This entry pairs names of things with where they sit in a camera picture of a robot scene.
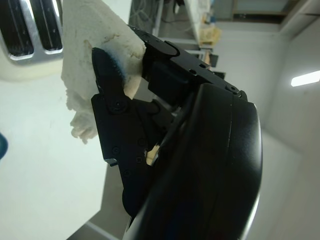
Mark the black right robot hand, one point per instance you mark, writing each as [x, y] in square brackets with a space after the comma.
[200, 162]

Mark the slice of bread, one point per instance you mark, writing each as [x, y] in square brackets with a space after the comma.
[82, 30]

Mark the blue plastic tray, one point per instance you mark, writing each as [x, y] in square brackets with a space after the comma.
[2, 147]

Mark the cream white two-slot toaster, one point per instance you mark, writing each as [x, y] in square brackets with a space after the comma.
[25, 71]

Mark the ceiling light panel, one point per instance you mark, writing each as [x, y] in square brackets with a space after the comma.
[306, 78]

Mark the cardboard box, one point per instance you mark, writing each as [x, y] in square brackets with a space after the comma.
[211, 35]

